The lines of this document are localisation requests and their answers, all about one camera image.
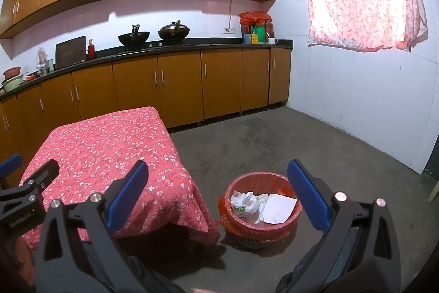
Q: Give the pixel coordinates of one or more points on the dark door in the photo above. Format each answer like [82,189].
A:
[432,142]

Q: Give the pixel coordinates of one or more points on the pile of plastic bags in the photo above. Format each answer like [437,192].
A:
[243,205]

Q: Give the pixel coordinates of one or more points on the brown red basin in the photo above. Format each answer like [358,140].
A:
[12,72]

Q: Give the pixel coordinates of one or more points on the black open wok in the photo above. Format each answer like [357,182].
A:
[133,38]

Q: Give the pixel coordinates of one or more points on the white plastic bag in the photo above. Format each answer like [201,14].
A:
[279,209]

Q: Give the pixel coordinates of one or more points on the red bottle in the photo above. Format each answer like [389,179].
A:
[91,51]

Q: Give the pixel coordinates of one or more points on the white mug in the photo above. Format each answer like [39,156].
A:
[272,41]

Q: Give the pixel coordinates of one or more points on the green packet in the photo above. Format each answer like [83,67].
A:
[261,35]

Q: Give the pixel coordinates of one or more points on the white wall socket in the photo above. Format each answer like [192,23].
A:
[228,29]

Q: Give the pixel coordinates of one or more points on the black gas hob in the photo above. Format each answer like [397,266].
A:
[156,46]

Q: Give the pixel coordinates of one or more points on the clear jar with plastic bag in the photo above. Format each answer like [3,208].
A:
[44,64]

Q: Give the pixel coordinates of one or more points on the red plastic bag over bottles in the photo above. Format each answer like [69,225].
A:
[253,17]

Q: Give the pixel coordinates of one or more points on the waste basket with red liner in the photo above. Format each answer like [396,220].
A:
[288,221]

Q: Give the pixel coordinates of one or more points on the red floral tablecloth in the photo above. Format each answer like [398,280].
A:
[103,148]

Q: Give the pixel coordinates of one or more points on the black wok with lid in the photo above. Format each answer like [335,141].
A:
[173,32]

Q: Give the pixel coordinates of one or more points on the pale green basin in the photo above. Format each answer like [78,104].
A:
[13,84]

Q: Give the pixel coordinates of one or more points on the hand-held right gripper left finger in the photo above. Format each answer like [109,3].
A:
[127,195]

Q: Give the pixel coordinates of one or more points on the black kitchen countertop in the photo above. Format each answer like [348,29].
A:
[192,46]

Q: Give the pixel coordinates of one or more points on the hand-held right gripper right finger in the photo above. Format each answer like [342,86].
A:
[308,195]

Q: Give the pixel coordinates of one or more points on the wooden lower kitchen cabinets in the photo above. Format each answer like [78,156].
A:
[219,83]

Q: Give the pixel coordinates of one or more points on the dark cutting board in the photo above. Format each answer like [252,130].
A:
[70,52]

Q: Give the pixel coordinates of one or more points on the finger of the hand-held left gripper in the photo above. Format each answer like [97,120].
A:
[41,176]
[10,165]

